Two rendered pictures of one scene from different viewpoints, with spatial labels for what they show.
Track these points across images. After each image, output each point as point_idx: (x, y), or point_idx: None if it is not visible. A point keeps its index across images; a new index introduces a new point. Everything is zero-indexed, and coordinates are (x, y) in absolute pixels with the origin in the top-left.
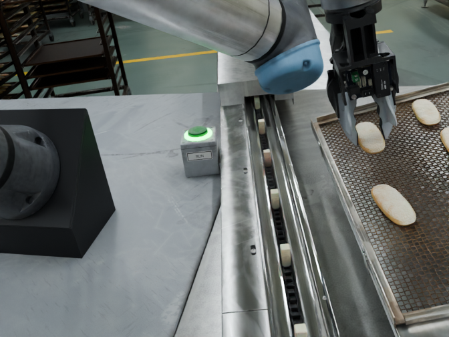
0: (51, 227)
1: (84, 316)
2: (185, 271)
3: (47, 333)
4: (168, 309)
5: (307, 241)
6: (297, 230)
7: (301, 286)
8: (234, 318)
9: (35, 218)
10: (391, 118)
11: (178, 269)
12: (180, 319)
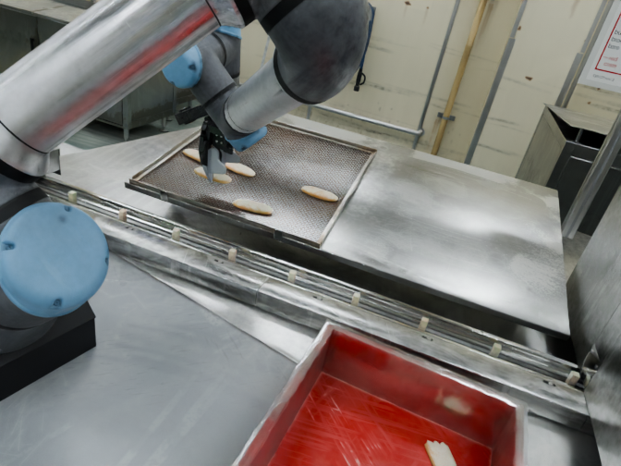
0: (77, 326)
1: (174, 360)
2: (183, 301)
3: (170, 384)
4: (211, 320)
5: (233, 244)
6: (214, 244)
7: (259, 263)
8: (265, 288)
9: (54, 328)
10: (233, 158)
11: (176, 303)
12: (224, 318)
